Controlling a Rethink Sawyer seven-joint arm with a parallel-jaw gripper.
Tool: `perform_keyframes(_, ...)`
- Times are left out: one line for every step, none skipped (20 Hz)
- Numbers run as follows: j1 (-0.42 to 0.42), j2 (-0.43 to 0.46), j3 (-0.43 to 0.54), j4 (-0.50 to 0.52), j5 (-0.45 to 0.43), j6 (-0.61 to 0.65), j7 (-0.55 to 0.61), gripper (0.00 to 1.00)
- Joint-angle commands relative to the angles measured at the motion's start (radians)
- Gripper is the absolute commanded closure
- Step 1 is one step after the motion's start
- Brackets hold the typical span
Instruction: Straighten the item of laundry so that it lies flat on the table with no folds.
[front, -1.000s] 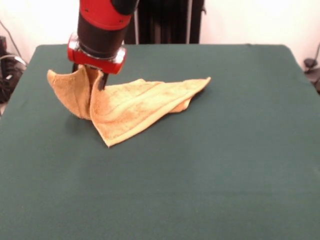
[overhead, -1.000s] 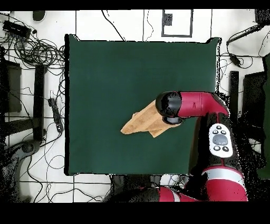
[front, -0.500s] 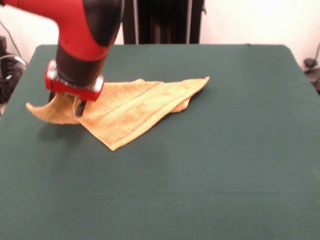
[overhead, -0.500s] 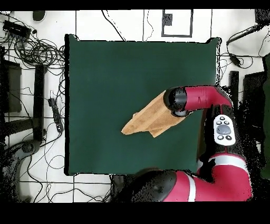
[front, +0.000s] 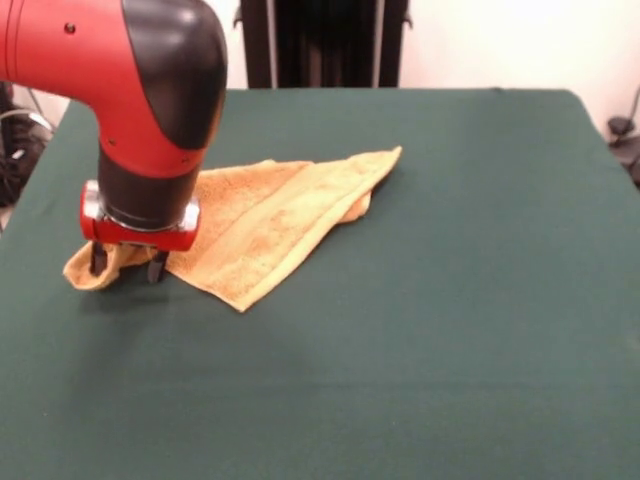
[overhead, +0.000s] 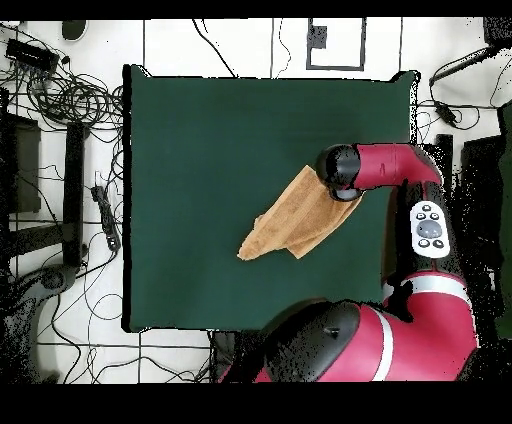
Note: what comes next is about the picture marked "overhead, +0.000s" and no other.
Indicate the tan terry towel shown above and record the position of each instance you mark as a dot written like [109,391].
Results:
[296,220]

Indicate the black power adapter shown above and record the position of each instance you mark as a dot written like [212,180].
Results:
[446,112]

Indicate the dark oval disc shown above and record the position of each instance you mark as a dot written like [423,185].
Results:
[74,30]

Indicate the short black bar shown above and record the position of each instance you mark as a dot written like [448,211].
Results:
[444,144]

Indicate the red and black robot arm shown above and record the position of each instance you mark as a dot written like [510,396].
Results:
[420,340]

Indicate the grey chair base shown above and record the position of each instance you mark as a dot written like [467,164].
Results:
[52,280]

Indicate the dark green table cloth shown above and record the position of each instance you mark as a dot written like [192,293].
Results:
[200,180]

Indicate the dark flat box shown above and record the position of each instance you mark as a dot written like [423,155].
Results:
[26,168]

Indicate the black network switch box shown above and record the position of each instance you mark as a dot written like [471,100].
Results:
[32,55]

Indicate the large black box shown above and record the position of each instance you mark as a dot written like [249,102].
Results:
[480,188]

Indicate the long black bar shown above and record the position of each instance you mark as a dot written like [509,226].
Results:
[74,192]

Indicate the black power strip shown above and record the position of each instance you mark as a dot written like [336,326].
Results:
[107,218]

